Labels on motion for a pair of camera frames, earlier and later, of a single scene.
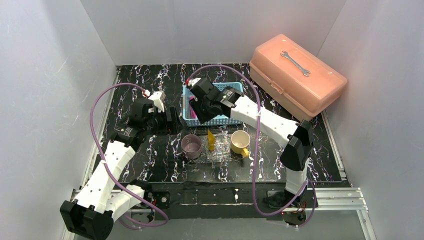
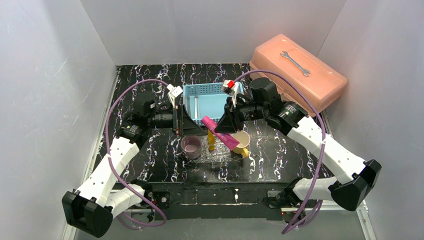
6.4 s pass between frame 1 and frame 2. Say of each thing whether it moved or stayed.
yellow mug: stayed
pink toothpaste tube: moved
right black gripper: moved
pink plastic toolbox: stayed
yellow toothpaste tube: stayed
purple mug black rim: stayed
